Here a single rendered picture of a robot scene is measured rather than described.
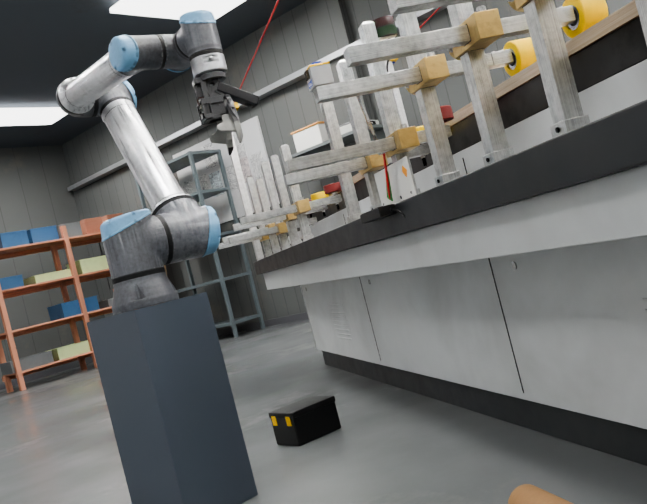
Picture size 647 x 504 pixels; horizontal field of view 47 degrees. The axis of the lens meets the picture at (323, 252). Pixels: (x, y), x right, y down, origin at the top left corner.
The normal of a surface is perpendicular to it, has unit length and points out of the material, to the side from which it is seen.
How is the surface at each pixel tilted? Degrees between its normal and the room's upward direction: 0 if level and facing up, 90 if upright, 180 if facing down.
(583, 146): 90
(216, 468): 90
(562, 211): 90
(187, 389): 90
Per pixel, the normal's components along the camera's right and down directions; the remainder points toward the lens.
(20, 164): 0.72, -0.19
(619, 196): -0.94, 0.24
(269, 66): -0.65, 0.15
